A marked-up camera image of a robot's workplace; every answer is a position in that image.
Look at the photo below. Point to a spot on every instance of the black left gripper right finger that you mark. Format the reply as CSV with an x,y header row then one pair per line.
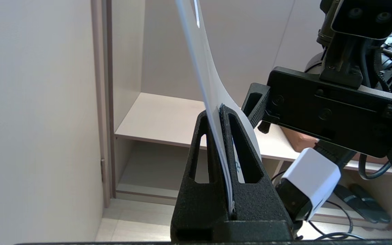
x,y
260,211

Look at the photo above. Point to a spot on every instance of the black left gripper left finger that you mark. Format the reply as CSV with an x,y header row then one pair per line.
x,y
199,214

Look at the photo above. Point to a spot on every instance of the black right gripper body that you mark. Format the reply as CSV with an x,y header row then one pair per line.
x,y
318,109

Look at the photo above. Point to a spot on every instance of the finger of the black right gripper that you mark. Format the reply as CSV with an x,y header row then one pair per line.
x,y
264,127
262,109

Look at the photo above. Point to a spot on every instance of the white and blue door hanger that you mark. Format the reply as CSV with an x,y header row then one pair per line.
x,y
213,85

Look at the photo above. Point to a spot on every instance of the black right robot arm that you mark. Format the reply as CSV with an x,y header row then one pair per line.
x,y
313,177

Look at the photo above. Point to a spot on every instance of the white room door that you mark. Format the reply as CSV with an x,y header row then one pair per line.
x,y
29,119

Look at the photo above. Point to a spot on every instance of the reddish brown flat box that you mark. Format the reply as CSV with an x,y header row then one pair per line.
x,y
298,141

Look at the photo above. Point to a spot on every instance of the pale wardrobe shelf board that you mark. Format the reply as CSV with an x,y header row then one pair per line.
x,y
162,119

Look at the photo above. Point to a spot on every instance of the dark grey flat slipper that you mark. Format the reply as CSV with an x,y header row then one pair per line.
x,y
362,204

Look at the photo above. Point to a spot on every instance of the black right camera bracket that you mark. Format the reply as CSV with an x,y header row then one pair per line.
x,y
342,61

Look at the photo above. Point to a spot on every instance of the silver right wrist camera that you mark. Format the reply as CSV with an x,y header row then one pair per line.
x,y
369,17

